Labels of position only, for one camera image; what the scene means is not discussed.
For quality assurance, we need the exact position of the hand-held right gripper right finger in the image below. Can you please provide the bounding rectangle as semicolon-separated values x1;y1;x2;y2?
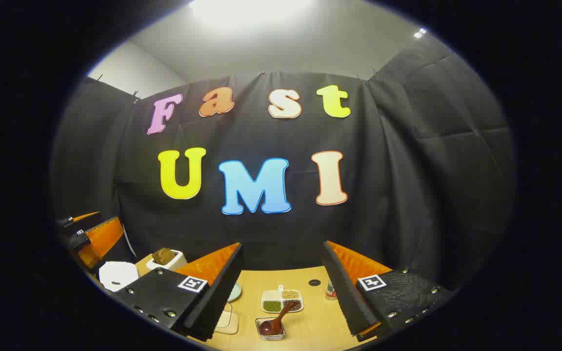
322;240;452;342

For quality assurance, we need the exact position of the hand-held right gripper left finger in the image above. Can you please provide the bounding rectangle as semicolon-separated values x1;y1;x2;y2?
114;242;243;342

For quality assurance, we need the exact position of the white rice cooker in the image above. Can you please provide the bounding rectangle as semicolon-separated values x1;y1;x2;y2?
98;261;140;293

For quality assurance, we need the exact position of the white rectangular tray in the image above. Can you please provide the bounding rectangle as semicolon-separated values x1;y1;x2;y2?
214;302;239;335

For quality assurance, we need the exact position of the brown bread slice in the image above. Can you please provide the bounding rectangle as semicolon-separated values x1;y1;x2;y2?
153;248;177;266

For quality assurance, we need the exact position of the brown wooden spoon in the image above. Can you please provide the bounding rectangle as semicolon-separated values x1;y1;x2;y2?
260;301;300;337

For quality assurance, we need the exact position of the black backdrop cloth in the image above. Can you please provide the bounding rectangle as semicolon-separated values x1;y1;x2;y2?
52;34;515;293

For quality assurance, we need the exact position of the white divided grain dish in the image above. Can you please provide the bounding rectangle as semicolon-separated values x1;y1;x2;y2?
261;285;304;313

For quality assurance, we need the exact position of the white toaster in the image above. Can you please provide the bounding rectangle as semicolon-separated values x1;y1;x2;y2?
145;248;187;272

